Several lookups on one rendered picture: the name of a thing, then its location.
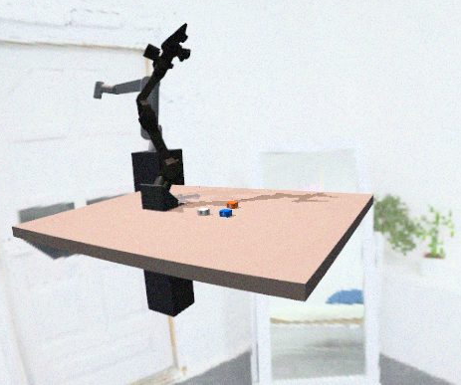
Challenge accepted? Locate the blue block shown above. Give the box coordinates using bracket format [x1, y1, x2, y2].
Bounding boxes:
[219, 209, 232, 217]

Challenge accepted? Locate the orange digit block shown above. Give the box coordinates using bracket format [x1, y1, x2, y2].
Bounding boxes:
[226, 201, 238, 209]

